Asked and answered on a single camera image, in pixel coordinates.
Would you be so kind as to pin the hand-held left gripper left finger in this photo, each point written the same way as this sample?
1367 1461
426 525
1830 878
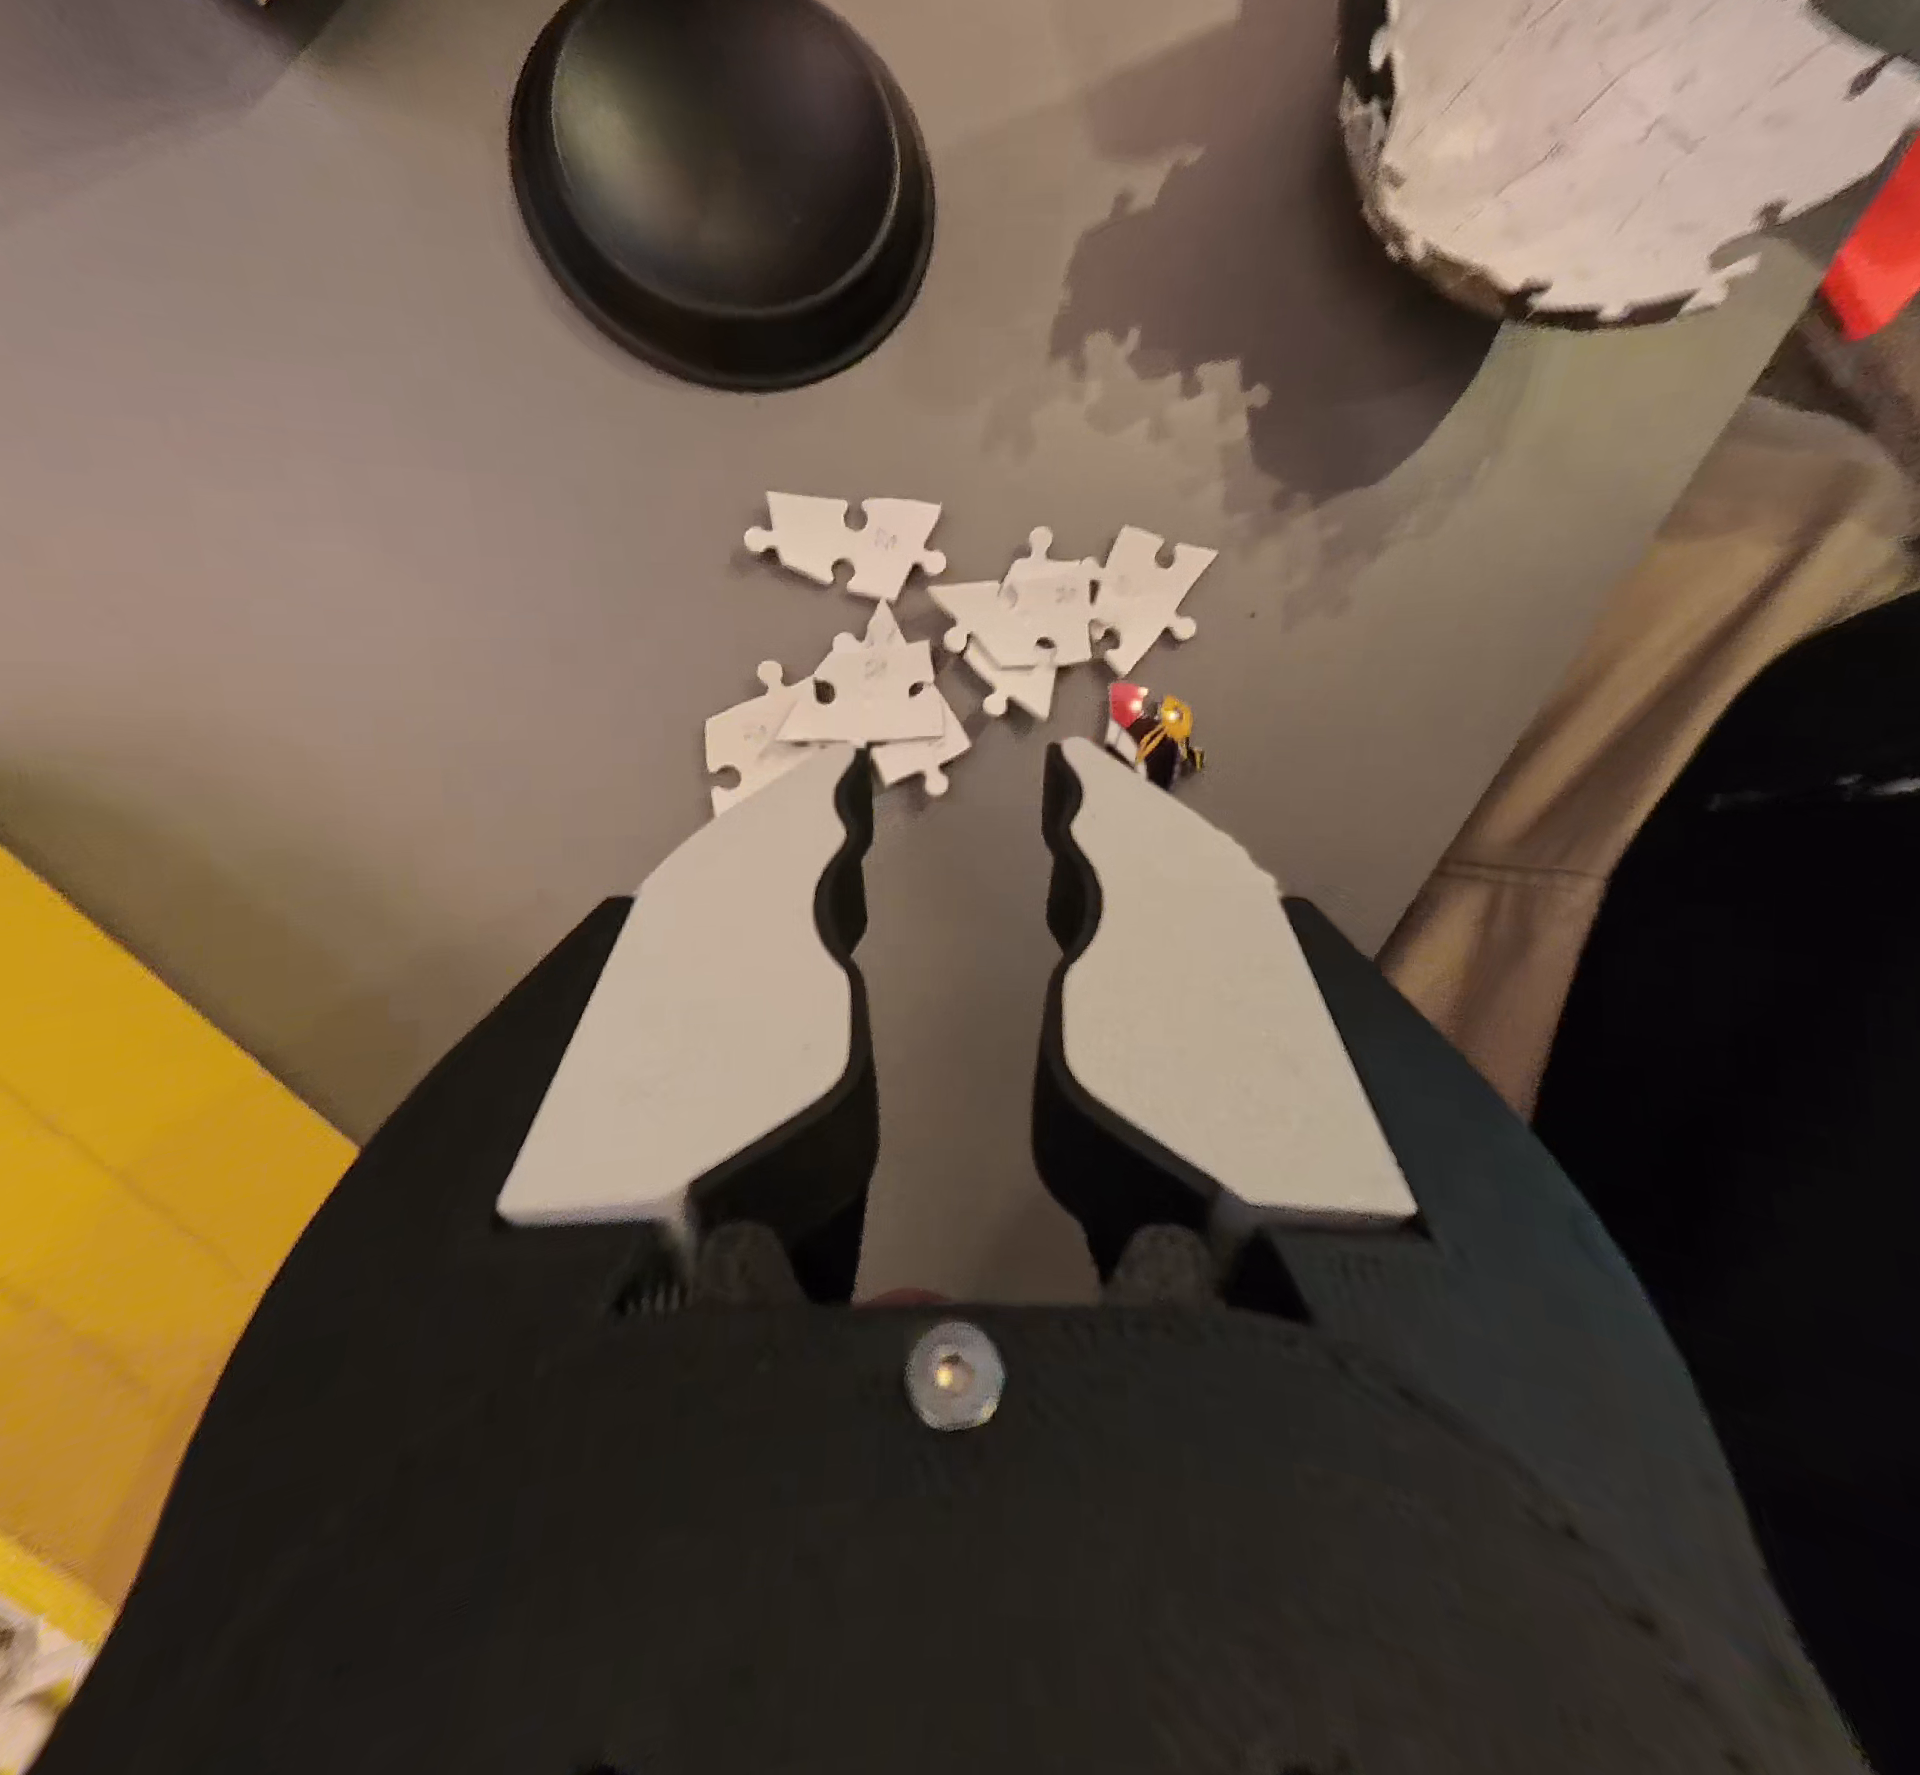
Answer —
707 1026

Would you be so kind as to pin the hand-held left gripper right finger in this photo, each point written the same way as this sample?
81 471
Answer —
1216 1026

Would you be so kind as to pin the pile of white puzzle pieces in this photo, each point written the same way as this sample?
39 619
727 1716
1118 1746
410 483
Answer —
842 538

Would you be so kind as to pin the partly built puzzle ball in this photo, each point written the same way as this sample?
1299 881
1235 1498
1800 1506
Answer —
1576 111

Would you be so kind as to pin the colourful puzzle piece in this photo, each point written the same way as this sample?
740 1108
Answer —
1156 725

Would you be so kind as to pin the black round puzzle stand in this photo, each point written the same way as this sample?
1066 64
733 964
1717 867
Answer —
720 156

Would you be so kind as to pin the heap of colourful puzzle pieces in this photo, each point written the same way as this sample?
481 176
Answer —
32 1670

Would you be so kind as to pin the yellow box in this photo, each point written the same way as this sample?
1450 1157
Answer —
121 1205

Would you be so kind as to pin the red plastic object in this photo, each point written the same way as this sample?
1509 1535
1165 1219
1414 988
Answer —
1884 260

